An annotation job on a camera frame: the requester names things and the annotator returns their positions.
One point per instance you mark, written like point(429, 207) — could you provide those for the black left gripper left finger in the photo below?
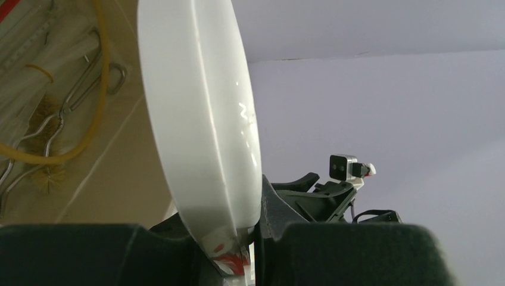
point(100, 254)

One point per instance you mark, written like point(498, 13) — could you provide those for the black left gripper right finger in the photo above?
point(290, 250)

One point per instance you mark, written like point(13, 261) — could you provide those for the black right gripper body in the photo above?
point(331, 202)

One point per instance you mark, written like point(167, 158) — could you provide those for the metal crucible tongs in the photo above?
point(111, 77)

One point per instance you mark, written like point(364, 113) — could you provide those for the white bin lid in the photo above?
point(201, 107)

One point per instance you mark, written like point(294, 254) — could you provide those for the brown test tube brush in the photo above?
point(47, 142)

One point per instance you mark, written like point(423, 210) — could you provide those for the glass rods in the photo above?
point(42, 43)

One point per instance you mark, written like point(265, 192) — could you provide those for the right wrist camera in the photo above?
point(346, 168)

